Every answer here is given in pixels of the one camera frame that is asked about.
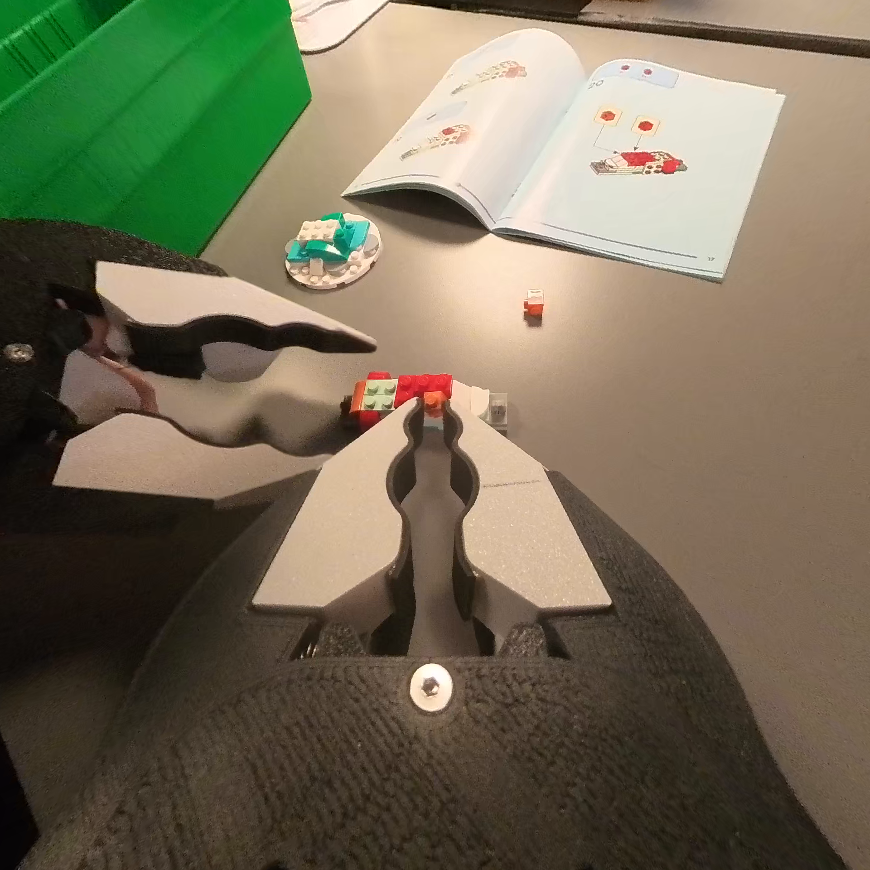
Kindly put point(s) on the white red green lego model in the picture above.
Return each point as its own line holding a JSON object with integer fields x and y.
{"x": 408, "y": 387}

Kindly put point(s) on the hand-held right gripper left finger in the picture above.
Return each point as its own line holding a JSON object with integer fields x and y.
{"x": 319, "y": 537}

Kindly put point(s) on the round white and teal lego base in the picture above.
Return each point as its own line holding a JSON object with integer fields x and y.
{"x": 333, "y": 251}

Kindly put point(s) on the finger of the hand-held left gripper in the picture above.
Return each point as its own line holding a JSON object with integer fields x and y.
{"x": 149, "y": 462}
{"x": 204, "y": 299}

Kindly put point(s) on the open light blue instruction booklet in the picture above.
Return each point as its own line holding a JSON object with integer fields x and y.
{"x": 646, "y": 170}

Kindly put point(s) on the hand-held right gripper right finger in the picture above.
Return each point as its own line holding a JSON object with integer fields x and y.
{"x": 544, "y": 544}

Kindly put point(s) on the person's left hand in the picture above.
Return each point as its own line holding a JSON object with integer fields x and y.
{"x": 132, "y": 380}

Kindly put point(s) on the wooden book stand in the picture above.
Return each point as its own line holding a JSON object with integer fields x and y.
{"x": 340, "y": 27}

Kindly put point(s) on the small orange lego brick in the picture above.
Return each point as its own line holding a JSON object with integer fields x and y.
{"x": 535, "y": 304}
{"x": 435, "y": 404}

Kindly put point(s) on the green plastic bins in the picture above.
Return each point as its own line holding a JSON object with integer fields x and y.
{"x": 136, "y": 122}

